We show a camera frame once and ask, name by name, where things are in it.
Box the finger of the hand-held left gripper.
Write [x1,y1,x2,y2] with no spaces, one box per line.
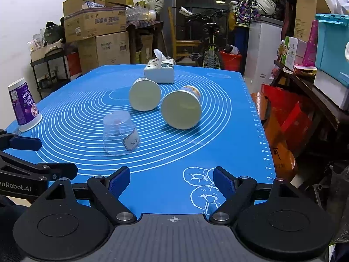
[0,129,42,151]
[0,150,79,182]

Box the white chest freezer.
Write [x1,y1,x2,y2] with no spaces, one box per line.
[244,16,284,84]

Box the clear plastic cup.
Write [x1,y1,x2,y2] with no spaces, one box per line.
[103,111,140,156]

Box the large brown cardboard box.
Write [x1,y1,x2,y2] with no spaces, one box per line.
[77,31,131,73]

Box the black bicycle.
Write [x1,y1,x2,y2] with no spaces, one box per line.
[178,6,226,70]

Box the red plastic bucket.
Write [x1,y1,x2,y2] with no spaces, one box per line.
[219,50,243,72]

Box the wooden chair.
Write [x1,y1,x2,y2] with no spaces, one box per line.
[167,7,202,61]

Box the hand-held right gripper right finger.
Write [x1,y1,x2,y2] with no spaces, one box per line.
[208,166,310,225]

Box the tall brown cardboard box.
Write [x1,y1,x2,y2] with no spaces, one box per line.
[296,0,332,43]

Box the dark wooden shelf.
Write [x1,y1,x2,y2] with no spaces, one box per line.
[269,59,349,156]

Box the black trolley shelf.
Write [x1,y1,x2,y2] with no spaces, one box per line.
[30,47,69,100]

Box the floral fabric bag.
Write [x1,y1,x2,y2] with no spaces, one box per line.
[235,0,263,27]

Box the white storage box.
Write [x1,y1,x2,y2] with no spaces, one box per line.
[313,69,349,111]

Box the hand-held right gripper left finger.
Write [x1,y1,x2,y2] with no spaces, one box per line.
[37,166,137,226]

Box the open cardboard box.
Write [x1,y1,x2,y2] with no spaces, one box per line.
[62,0,128,43]

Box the cream paper cup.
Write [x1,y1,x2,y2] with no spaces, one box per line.
[161,85,203,130]
[129,78,162,112]

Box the green and white carton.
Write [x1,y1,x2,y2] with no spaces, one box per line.
[283,36,307,72]

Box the clear plastic bottles bundle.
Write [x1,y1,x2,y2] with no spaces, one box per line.
[125,5,158,23]

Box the orange plastic bag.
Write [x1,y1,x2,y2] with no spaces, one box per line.
[250,84,298,181]

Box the white tissue pack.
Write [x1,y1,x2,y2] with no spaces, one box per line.
[143,48,175,84]

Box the teal plastic storage bin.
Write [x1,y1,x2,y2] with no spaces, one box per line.
[315,13,349,87]

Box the blue silicone baking mat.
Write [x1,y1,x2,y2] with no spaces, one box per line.
[5,65,276,215]

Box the purple printed paper cup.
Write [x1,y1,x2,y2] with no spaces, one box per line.
[7,77,43,132]

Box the dark wooden side table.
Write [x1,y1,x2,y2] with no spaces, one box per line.
[127,21,164,65]

